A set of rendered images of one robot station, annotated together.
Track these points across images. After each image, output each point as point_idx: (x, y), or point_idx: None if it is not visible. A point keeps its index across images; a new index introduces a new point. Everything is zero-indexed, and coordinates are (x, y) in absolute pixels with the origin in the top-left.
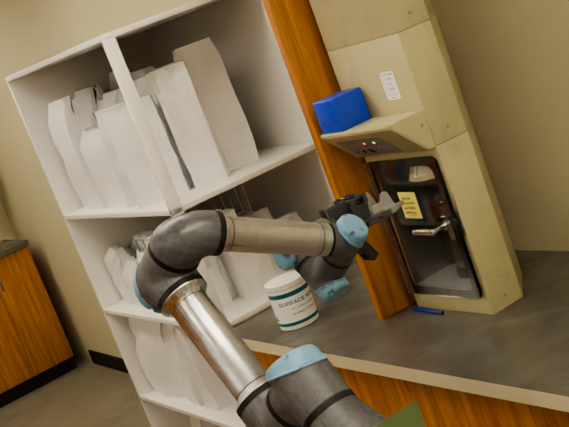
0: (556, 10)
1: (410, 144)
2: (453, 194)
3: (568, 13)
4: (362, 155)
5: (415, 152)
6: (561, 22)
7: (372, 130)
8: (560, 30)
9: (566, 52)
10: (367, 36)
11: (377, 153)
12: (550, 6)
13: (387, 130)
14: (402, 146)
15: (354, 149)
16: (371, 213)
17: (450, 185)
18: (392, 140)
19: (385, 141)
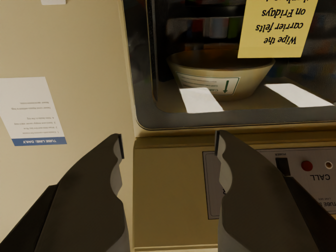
0: (126, 122)
1: (154, 176)
2: (123, 43)
3: (116, 119)
4: (330, 147)
5: (195, 130)
6: (124, 115)
7: (193, 248)
8: (127, 110)
9: (125, 95)
10: (203, 251)
11: (282, 150)
12: (130, 126)
13: (147, 247)
14: (181, 171)
15: (329, 176)
16: (219, 220)
17: (125, 64)
18: (180, 200)
19: (203, 200)
